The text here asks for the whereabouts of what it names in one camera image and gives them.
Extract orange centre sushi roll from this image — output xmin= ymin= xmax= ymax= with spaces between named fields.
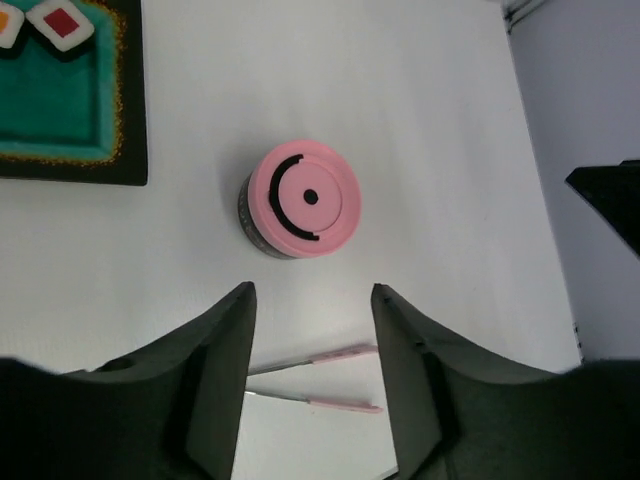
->
xmin=0 ymin=2 xmax=25 ymax=53

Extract pink lunch box lid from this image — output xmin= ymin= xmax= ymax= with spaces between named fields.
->
xmin=249 ymin=140 xmax=362 ymax=259

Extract round steel lunch box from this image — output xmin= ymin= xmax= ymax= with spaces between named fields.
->
xmin=237 ymin=169 xmax=303 ymax=260

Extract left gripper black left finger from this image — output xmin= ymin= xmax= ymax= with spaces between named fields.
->
xmin=1 ymin=282 xmax=257 ymax=479

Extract steel tongs with pink tips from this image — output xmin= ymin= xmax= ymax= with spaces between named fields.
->
xmin=245 ymin=344 xmax=384 ymax=414

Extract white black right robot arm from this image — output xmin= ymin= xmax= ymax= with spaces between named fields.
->
xmin=565 ymin=159 xmax=640 ymax=256

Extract red centre sushi roll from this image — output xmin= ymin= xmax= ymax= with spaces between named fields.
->
xmin=25 ymin=0 xmax=95 ymax=59

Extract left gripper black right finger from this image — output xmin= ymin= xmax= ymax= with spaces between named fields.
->
xmin=371 ymin=284 xmax=639 ymax=479

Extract black teal square plate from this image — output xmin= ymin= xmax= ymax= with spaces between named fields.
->
xmin=1 ymin=1 xmax=148 ymax=186

